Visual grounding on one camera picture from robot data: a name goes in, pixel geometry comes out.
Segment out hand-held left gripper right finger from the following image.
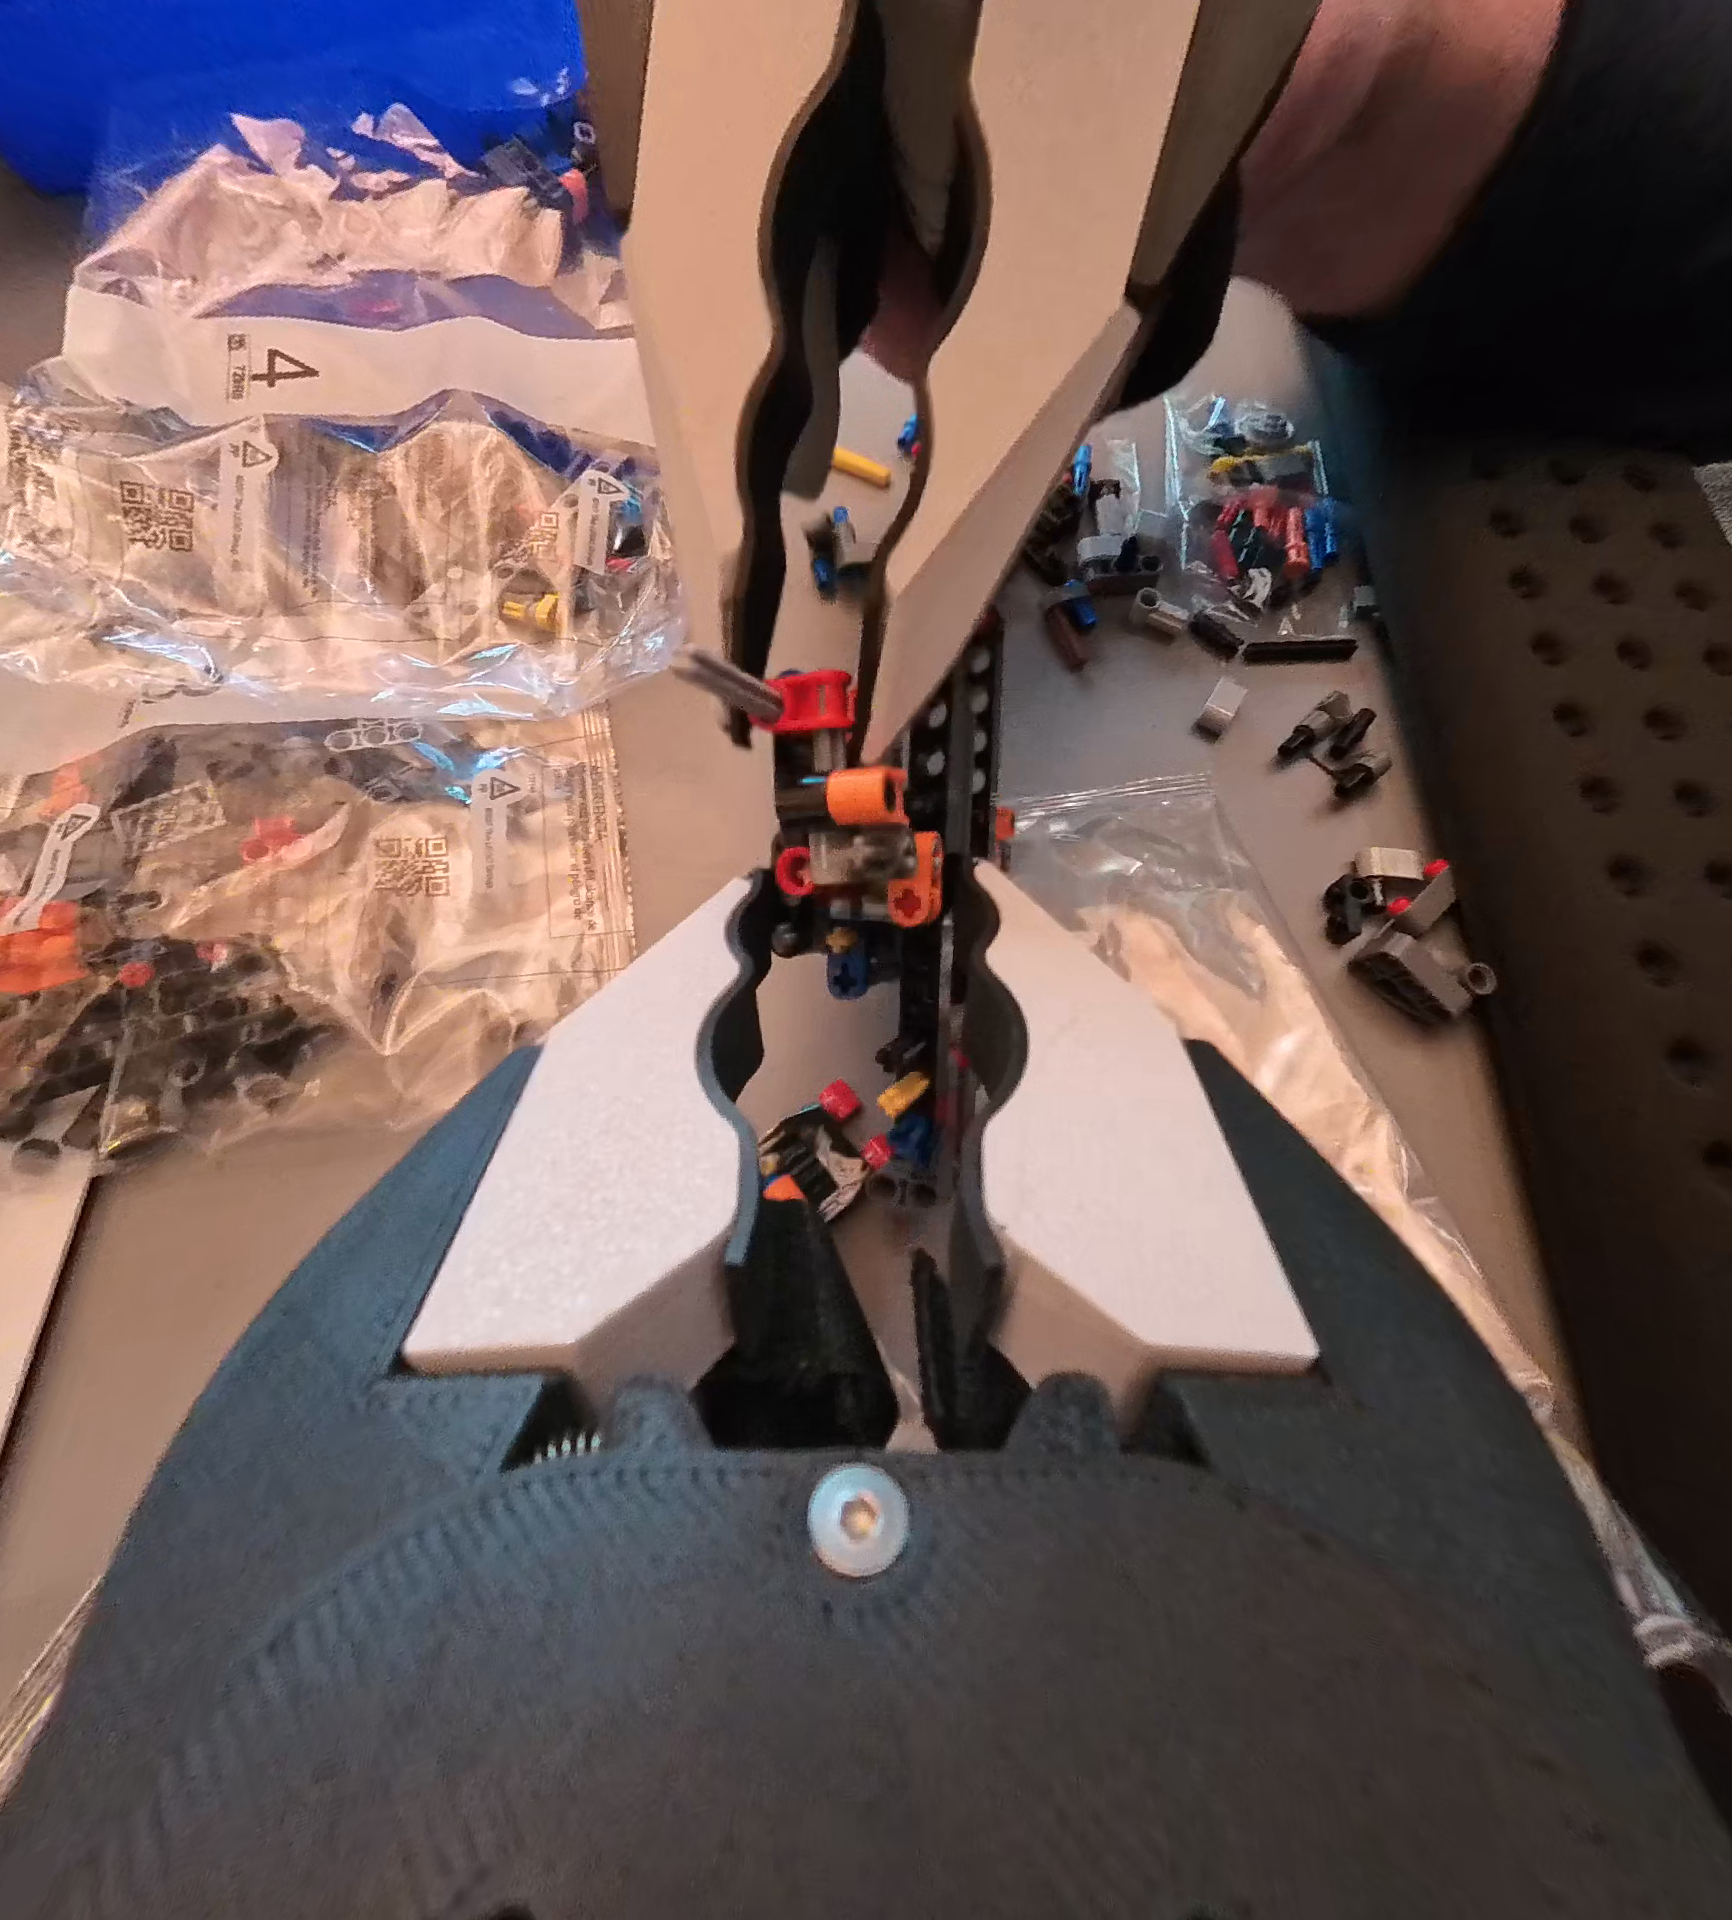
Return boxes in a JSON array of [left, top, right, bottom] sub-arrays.
[[948, 862, 1331, 1433]]

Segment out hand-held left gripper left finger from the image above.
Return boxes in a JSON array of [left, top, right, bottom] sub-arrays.
[[398, 872, 779, 1412]]

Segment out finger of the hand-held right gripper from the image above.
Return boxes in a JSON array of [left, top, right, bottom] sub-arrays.
[[621, 0, 869, 749], [859, 0, 1326, 764]]

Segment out multicoloured lego assembly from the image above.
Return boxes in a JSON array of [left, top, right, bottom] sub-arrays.
[[679, 613, 1018, 1210]]

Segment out person's right forearm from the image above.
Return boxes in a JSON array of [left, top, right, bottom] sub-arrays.
[[1292, 0, 1732, 528]]

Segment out pile of loose lego pieces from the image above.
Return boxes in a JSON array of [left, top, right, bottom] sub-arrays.
[[1022, 433, 1202, 669]]

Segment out small red black lego subassembly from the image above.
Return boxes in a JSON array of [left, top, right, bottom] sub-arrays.
[[759, 1075, 945, 1220]]

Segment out large dark grey lego liftarm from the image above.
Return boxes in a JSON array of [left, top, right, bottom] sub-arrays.
[[1349, 913, 1499, 1030]]

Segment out person's right hand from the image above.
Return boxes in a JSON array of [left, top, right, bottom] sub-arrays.
[[1234, 0, 1569, 311]]

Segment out small bag red blue pins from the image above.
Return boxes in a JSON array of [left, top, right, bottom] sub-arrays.
[[1166, 392, 1349, 617]]

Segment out empty clear zip bag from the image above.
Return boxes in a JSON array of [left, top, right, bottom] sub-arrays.
[[1009, 771, 1732, 1728]]

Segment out light grey connector red pin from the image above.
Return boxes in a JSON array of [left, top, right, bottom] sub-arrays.
[[1352, 844, 1461, 932]]

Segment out dark perforated board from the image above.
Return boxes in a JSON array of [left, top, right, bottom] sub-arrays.
[[1368, 433, 1732, 1892]]

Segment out blue plastic bin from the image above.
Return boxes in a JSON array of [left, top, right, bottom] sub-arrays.
[[0, 0, 615, 198]]

